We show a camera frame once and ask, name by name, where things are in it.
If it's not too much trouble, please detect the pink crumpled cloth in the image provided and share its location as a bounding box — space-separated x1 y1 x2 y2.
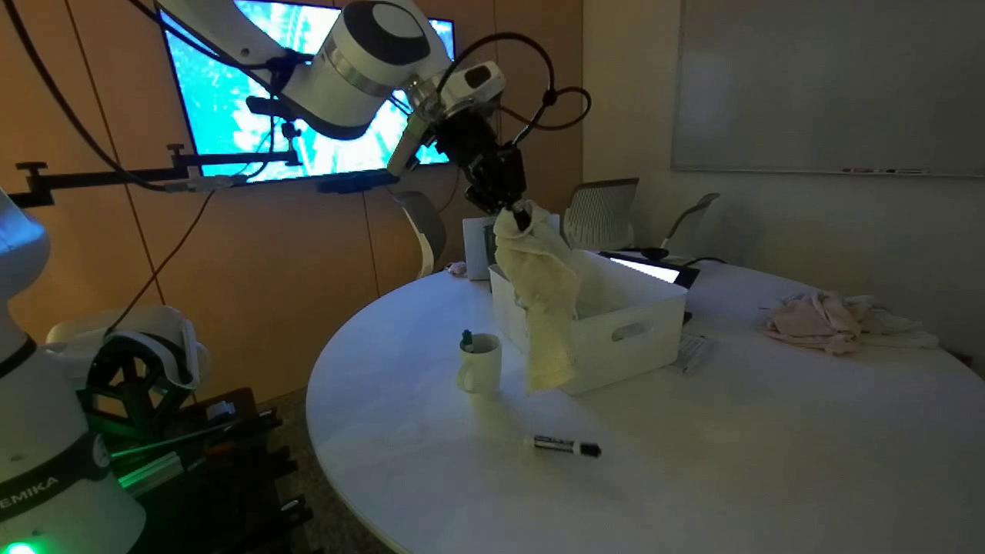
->
763 290 867 361

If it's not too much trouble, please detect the black Expo marker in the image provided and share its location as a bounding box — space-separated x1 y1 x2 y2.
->
526 430 607 462

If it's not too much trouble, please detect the white plastic box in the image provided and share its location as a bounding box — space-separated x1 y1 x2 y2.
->
487 249 694 400

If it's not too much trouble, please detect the white VR headset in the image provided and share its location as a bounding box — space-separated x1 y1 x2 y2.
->
48 302 209 421

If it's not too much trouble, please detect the white upright panel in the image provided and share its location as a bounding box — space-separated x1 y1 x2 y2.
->
458 209 566 287

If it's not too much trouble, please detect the grey white cloth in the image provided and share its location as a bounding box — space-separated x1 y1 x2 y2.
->
489 205 592 394

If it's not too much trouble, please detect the white mug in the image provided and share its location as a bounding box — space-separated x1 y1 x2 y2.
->
455 331 508 400

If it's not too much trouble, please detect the wall whiteboard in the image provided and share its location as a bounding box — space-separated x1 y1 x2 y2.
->
667 0 985 186

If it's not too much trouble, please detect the black tablet lit screen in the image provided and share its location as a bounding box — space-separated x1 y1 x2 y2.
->
601 249 706 300

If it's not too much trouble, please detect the white crumpled cloth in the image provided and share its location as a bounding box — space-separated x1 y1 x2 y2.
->
847 293 944 354

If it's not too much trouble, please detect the wall television screen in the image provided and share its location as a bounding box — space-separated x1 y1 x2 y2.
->
158 0 461 195

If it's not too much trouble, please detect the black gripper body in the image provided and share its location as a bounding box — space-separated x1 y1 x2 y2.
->
429 105 529 209

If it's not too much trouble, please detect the black mounting bar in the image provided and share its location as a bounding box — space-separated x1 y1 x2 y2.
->
14 144 301 209

